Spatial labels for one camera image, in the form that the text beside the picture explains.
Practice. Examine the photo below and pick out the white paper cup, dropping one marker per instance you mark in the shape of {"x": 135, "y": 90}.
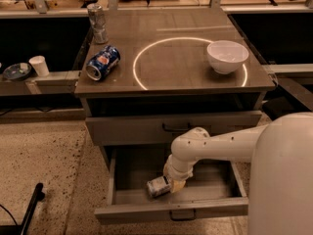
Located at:
{"x": 39, "y": 65}

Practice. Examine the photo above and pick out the blue pepsi can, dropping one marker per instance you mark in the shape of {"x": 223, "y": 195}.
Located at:
{"x": 102, "y": 63}

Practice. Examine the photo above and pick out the dark round plate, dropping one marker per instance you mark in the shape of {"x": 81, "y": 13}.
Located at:
{"x": 17, "y": 72}

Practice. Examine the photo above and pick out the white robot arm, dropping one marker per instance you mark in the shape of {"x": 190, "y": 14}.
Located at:
{"x": 281, "y": 173}

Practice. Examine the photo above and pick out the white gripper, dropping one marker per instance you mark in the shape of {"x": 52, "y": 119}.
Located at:
{"x": 180, "y": 174}

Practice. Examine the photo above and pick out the black floor stand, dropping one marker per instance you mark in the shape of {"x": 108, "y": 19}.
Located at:
{"x": 21, "y": 229}

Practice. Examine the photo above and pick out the white ceramic bowl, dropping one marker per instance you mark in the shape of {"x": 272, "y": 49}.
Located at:
{"x": 226, "y": 56}

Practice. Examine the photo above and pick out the grey top drawer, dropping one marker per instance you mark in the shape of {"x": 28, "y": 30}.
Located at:
{"x": 137, "y": 130}

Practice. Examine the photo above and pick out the grey open middle drawer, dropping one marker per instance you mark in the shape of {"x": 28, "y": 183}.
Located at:
{"x": 215, "y": 190}

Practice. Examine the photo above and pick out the grey drawer cabinet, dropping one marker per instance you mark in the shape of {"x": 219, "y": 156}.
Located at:
{"x": 163, "y": 67}

